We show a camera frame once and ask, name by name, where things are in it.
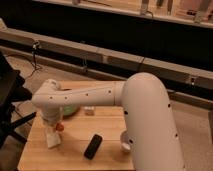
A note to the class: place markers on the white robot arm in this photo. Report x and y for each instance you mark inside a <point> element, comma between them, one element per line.
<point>151,128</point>

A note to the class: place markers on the black rectangular block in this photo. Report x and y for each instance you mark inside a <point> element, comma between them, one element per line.
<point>93,146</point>

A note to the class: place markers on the small orange pepper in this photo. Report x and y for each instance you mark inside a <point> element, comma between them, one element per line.
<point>59,127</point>

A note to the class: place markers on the green plate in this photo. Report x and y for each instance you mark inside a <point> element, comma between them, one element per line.
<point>69,110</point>

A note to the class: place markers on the white sponge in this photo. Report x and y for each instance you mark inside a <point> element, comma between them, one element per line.
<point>52,138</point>

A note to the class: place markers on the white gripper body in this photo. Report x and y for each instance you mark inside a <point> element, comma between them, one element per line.
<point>51,116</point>

